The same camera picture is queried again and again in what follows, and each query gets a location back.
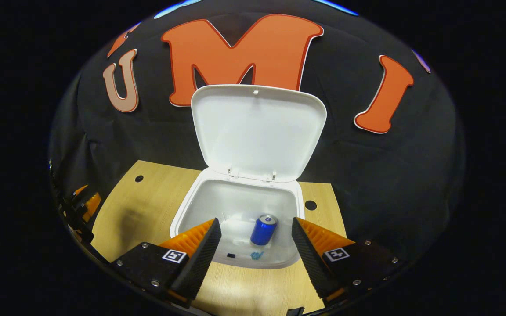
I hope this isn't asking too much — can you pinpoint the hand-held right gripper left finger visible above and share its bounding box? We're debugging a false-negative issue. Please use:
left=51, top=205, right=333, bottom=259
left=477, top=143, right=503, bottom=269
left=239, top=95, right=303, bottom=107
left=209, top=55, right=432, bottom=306
left=110, top=218, right=222, bottom=308

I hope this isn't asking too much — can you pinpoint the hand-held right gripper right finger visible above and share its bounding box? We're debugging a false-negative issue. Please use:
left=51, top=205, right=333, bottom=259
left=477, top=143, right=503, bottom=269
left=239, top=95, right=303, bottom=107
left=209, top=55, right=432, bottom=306
left=291, top=216, right=407, bottom=308

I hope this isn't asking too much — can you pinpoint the blue pop can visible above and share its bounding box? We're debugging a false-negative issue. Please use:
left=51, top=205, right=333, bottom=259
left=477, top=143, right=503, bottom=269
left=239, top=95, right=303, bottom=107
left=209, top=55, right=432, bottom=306
left=250, top=214, right=278, bottom=246

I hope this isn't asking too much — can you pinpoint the white desktop garbage bin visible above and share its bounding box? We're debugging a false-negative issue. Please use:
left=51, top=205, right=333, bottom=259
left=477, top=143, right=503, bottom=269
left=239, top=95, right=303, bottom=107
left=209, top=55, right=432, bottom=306
left=170, top=84, right=327, bottom=269

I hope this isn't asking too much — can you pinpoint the wooden desktop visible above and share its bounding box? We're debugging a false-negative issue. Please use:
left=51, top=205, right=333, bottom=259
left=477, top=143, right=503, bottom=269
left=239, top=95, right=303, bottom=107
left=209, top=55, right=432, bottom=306
left=91, top=160, right=348, bottom=316

